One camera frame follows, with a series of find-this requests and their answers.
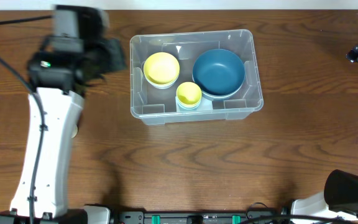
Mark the yellow bowl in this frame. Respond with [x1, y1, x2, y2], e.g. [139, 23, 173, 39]
[143, 52, 180, 85]

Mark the white small bowl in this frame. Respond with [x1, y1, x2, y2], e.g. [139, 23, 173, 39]
[151, 85, 172, 90]

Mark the light grey small bowl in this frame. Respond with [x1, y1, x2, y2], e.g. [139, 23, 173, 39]
[145, 77, 178, 89]

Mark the cream white cup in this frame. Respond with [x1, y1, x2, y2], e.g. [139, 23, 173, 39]
[71, 125, 78, 138]

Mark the yellow cup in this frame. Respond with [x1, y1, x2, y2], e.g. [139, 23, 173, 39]
[176, 82, 202, 105]

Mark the green cup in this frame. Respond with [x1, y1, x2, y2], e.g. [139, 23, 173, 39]
[178, 101, 201, 110]

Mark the dark blue large bowl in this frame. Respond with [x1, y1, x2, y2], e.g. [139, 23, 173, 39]
[192, 49, 246, 95]

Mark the light blue cup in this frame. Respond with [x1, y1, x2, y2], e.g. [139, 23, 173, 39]
[177, 103, 198, 113]

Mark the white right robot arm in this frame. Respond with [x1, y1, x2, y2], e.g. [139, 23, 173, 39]
[287, 170, 358, 223]

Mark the clear plastic storage bin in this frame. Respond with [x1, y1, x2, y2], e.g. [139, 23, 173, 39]
[129, 29, 264, 125]

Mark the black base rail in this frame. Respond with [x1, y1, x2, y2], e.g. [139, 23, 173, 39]
[108, 208, 290, 224]

